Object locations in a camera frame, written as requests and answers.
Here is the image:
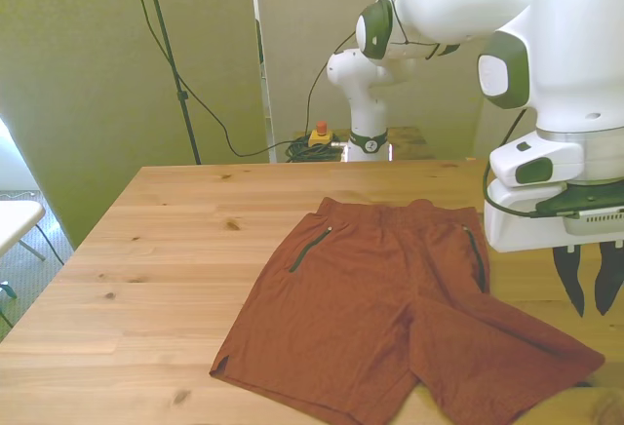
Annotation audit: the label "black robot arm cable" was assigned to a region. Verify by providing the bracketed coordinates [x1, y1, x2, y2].
[305, 0, 462, 136]

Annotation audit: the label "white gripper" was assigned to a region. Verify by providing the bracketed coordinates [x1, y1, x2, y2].
[483, 178, 624, 319]

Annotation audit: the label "long black hanging cable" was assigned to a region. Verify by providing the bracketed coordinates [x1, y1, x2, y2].
[124, 0, 293, 159]

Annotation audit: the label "rust orange shorts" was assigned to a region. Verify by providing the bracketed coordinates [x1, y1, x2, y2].
[209, 195, 607, 425]

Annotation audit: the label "white vertical panel edge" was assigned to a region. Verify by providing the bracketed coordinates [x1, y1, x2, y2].
[249, 0, 279, 164]

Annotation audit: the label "yellow emergency stop button box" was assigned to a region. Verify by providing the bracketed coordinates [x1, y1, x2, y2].
[307, 121, 334, 149]

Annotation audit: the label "black tripod stand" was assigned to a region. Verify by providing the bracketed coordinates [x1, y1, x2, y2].
[138, 0, 203, 166]

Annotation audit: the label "white folding table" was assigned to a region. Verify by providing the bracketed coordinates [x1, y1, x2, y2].
[0, 199, 48, 263]

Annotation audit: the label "coiled black cable bundle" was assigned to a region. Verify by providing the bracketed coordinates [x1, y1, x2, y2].
[284, 135, 348, 164]

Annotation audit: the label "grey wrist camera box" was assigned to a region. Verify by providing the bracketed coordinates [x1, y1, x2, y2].
[534, 182, 624, 238]

